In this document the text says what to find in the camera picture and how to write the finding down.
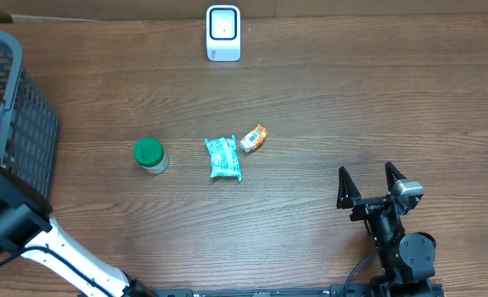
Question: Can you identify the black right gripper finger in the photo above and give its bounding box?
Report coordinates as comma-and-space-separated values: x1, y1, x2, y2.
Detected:
385, 162, 405, 191
336, 167, 362, 209

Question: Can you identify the orange snack packet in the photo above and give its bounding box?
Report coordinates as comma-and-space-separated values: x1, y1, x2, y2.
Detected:
239, 124, 268, 153

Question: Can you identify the teal snack packet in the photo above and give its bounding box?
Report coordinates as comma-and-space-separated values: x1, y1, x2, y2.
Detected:
205, 135, 242, 182

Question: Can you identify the green lid white jar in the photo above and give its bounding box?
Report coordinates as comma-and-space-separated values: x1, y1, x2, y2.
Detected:
133, 137, 169, 174

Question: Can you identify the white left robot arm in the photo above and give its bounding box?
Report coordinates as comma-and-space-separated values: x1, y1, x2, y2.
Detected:
0, 112, 154, 297

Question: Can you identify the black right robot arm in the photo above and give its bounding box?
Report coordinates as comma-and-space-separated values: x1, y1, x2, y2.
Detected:
336, 162, 444, 296

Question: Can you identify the white barcode scanner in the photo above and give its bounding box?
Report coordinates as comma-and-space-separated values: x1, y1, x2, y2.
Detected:
206, 4, 241, 62

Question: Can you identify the grey plastic mesh basket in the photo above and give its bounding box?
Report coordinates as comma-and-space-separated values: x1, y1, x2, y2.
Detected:
0, 31, 60, 199

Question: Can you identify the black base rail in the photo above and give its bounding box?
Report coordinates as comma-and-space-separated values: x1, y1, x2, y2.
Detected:
154, 284, 446, 297

